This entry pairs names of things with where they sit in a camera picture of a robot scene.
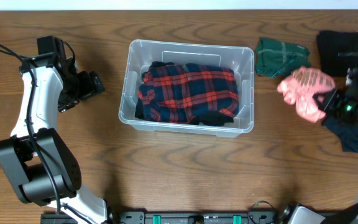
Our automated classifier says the dark green garment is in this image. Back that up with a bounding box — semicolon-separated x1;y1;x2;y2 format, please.
255;37;311;78

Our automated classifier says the pink printed t-shirt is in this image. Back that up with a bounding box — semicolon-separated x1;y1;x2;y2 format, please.
277;67;336;123

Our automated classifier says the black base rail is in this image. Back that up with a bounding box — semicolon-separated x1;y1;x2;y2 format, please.
40;211;338;224

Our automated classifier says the clear plastic storage bin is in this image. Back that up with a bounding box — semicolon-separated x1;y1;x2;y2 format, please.
118;39;254;138

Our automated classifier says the red navy plaid shirt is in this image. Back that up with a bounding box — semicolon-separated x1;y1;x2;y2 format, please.
137;63;240;124

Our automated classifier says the navy folded garment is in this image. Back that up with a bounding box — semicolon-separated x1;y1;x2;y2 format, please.
322;115;358;153

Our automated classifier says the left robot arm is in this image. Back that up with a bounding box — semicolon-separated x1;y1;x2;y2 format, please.
0;35;119;223

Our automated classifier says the black garment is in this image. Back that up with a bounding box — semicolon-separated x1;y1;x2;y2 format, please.
134;60;235;127
316;30;358;77

